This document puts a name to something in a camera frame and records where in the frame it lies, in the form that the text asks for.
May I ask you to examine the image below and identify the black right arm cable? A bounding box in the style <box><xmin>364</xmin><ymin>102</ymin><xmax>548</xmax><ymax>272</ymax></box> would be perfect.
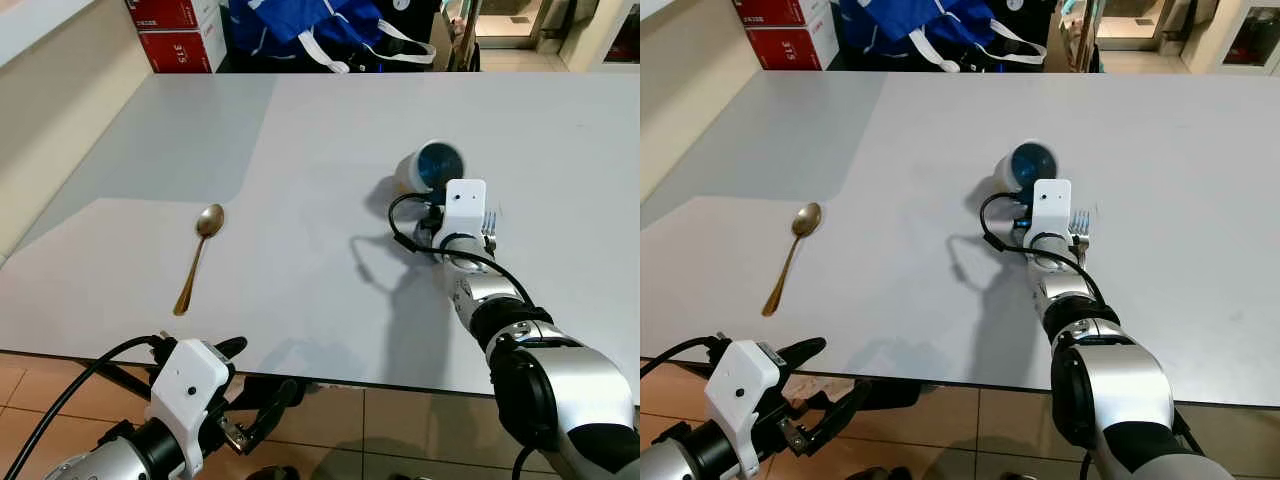
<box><xmin>980</xmin><ymin>192</ymin><xmax>1106</xmax><ymax>306</ymax></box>
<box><xmin>388</xmin><ymin>192</ymin><xmax>533</xmax><ymax>306</ymax></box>

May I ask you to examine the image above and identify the glass door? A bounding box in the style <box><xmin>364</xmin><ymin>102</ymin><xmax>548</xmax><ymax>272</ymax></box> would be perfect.
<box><xmin>1090</xmin><ymin>0</ymin><xmax>1191</xmax><ymax>51</ymax></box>
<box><xmin>470</xmin><ymin>0</ymin><xmax>566</xmax><ymax>51</ymax></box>

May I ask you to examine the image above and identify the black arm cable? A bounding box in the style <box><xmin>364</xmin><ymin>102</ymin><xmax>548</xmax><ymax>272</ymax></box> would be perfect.
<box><xmin>980</xmin><ymin>192</ymin><xmax>1106</xmax><ymax>306</ymax></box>
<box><xmin>640</xmin><ymin>335</ymin><xmax>723</xmax><ymax>379</ymax></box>
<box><xmin>3</xmin><ymin>334</ymin><xmax>166</xmax><ymax>480</ymax></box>
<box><xmin>388</xmin><ymin>192</ymin><xmax>533</xmax><ymax>306</ymax></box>

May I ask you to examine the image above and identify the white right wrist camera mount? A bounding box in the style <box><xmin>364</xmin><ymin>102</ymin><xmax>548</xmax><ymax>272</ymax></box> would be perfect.
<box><xmin>1030</xmin><ymin>179</ymin><xmax>1073</xmax><ymax>246</ymax></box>
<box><xmin>443</xmin><ymin>179</ymin><xmax>488</xmax><ymax>248</ymax></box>

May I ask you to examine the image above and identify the red cardboard box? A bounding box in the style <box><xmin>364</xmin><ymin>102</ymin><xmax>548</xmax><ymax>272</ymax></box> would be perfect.
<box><xmin>127</xmin><ymin>0</ymin><xmax>223</xmax><ymax>33</ymax></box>
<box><xmin>732</xmin><ymin>0</ymin><xmax>836</xmax><ymax>29</ymax></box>
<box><xmin>137</xmin><ymin>28</ymin><xmax>229</xmax><ymax>74</ymax></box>
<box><xmin>745</xmin><ymin>26</ymin><xmax>841</xmax><ymax>71</ymax></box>

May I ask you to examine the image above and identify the gold metal spoon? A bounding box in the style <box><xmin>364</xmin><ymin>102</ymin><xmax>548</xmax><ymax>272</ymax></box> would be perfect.
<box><xmin>761</xmin><ymin>202</ymin><xmax>823</xmax><ymax>318</ymax></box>
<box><xmin>172</xmin><ymin>203</ymin><xmax>226</xmax><ymax>318</ymax></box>

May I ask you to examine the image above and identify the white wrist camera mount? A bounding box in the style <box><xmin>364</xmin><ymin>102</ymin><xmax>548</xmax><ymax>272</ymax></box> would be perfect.
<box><xmin>1030</xmin><ymin>179</ymin><xmax>1073</xmax><ymax>246</ymax></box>
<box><xmin>147</xmin><ymin>339</ymin><xmax>234</xmax><ymax>477</ymax></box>
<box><xmin>705</xmin><ymin>340</ymin><xmax>781</xmax><ymax>479</ymax></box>
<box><xmin>443</xmin><ymin>179</ymin><xmax>488</xmax><ymax>248</ymax></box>

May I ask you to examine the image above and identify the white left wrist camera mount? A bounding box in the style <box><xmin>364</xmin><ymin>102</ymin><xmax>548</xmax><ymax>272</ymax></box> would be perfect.
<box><xmin>705</xmin><ymin>340</ymin><xmax>781</xmax><ymax>479</ymax></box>
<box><xmin>147</xmin><ymin>339</ymin><xmax>234</xmax><ymax>477</ymax></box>

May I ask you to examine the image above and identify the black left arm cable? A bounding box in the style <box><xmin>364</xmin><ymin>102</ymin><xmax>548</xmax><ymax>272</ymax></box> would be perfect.
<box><xmin>640</xmin><ymin>335</ymin><xmax>723</xmax><ymax>379</ymax></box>
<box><xmin>3</xmin><ymin>334</ymin><xmax>166</xmax><ymax>480</ymax></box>

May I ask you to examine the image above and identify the white counter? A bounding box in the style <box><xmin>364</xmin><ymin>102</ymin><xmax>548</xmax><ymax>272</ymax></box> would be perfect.
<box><xmin>0</xmin><ymin>0</ymin><xmax>153</xmax><ymax>266</ymax></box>
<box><xmin>640</xmin><ymin>0</ymin><xmax>746</xmax><ymax>201</ymax></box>

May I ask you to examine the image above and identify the white mug with blue inside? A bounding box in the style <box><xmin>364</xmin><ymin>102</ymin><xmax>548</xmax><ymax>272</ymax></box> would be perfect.
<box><xmin>992</xmin><ymin>141</ymin><xmax>1059</xmax><ymax>196</ymax></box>
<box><xmin>392</xmin><ymin>141</ymin><xmax>467</xmax><ymax>199</ymax></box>

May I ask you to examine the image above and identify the blue bag with white straps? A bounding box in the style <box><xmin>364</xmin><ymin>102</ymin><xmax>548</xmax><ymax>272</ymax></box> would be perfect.
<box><xmin>226</xmin><ymin>0</ymin><xmax>438</xmax><ymax>74</ymax></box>
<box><xmin>838</xmin><ymin>0</ymin><xmax>1041</xmax><ymax>73</ymax></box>

